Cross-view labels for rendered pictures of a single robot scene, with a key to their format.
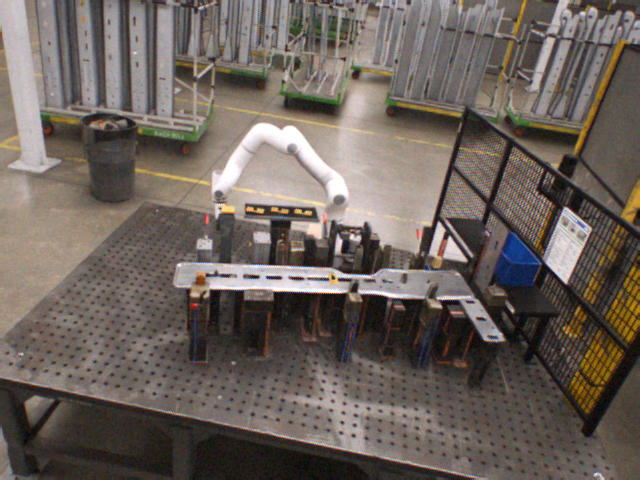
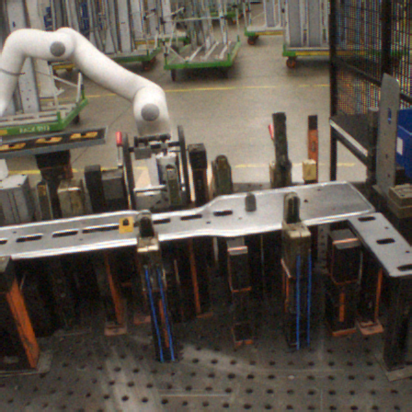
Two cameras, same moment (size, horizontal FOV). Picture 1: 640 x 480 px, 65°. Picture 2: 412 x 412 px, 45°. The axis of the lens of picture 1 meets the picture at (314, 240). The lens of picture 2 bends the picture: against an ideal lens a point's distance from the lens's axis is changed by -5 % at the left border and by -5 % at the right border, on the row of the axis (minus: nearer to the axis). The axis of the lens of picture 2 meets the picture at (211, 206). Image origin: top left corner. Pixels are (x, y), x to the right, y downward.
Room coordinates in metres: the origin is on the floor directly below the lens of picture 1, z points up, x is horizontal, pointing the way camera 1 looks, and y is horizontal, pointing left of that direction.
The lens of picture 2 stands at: (0.75, -0.49, 1.64)
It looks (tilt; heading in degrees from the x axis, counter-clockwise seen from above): 26 degrees down; 7
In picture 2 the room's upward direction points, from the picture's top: 5 degrees counter-clockwise
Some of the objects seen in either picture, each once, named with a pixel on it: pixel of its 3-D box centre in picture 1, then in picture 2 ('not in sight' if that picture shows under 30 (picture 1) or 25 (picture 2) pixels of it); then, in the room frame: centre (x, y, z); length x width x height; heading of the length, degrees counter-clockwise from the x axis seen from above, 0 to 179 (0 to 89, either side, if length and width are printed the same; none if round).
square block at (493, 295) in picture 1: (485, 320); (401, 248); (1.97, -0.87, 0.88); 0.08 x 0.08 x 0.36; 12
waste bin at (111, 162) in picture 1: (111, 158); not in sight; (4.35, 1.99, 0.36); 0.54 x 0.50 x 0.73; 176
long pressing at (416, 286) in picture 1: (329, 280); (119, 229); (1.93, -0.10, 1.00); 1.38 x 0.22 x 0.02; 102
